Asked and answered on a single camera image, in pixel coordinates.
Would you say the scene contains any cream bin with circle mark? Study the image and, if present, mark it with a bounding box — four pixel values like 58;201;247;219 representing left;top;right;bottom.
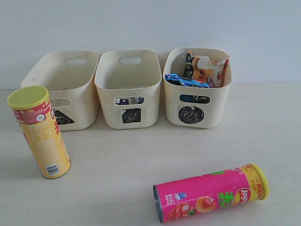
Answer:
163;48;232;129

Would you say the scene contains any white blue milk carton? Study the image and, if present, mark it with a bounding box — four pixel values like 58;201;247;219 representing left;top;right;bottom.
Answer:
114;96;144;105

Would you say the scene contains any yellow chips can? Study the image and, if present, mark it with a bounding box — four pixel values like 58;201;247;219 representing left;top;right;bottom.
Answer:
7;86;71;179

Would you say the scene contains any pink chips can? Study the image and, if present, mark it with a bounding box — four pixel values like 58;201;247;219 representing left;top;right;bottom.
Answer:
153;163;269;223

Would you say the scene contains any orange instant noodle packet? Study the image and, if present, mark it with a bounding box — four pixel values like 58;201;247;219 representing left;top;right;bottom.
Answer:
182;50;229;88

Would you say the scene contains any purple juice carton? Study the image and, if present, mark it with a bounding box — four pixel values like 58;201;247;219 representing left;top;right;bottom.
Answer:
118;98;129;105

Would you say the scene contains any cream bin with triangle mark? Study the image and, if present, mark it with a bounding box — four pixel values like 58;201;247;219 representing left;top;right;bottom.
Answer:
21;50;100;131

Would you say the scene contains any cream bin with square mark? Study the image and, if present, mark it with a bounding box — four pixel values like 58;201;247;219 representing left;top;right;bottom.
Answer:
95;49;162;129

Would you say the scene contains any blue instant noodle packet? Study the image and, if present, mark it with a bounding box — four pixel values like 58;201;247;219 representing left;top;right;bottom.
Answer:
165;73;210;88

